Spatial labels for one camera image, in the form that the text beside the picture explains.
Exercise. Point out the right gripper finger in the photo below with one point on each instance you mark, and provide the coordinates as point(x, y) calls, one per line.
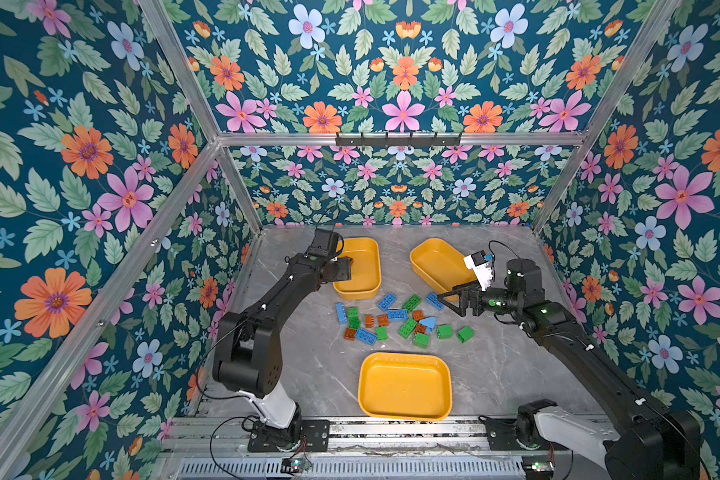
point(458, 309)
point(455, 292)

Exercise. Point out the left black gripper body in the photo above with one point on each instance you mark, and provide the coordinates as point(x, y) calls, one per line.
point(339, 269)

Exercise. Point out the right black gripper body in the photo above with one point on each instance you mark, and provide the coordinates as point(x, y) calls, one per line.
point(496, 301)

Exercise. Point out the blue long brick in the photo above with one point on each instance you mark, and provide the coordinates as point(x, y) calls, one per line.
point(397, 315)
point(366, 337)
point(387, 302)

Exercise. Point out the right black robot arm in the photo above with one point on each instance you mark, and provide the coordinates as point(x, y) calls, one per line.
point(645, 440)

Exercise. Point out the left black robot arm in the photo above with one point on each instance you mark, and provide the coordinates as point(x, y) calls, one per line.
point(247, 355)

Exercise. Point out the green cube brick far right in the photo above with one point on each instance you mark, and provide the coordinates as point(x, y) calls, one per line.
point(465, 334)

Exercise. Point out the green cube brick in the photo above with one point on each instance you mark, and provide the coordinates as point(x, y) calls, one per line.
point(444, 332)
point(465, 334)

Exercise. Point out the yellow bin back right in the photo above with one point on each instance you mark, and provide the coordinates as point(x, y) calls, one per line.
point(440, 265)

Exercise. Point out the yellow bin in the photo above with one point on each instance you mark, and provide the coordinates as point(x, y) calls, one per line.
point(440, 265)
point(405, 386)
point(365, 270)

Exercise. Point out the yellow bin back left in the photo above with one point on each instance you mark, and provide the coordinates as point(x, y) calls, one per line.
point(365, 270)

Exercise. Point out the light blue slope brick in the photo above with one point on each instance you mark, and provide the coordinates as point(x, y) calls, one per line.
point(429, 322)

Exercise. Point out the green long brick upper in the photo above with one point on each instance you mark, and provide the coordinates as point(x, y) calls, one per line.
point(411, 304)

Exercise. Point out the green long brick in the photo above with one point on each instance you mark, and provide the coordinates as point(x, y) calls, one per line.
point(411, 304)
point(408, 328)

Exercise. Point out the green long brick centre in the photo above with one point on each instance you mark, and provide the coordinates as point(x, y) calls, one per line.
point(408, 328)

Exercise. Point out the yellow bin front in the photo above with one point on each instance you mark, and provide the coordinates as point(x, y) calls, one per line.
point(405, 386)

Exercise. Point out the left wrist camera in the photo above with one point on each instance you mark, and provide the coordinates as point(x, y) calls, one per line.
point(325, 244)

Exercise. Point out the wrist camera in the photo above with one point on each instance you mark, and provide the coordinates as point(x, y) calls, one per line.
point(325, 244)
point(482, 265)

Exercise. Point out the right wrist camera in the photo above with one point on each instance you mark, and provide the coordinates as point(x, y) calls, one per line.
point(482, 265)

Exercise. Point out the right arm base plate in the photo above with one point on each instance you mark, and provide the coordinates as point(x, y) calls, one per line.
point(502, 434)

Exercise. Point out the black hook rail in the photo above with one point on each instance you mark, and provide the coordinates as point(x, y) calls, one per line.
point(383, 140)

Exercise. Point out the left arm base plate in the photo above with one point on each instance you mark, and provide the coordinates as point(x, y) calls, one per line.
point(309, 435)

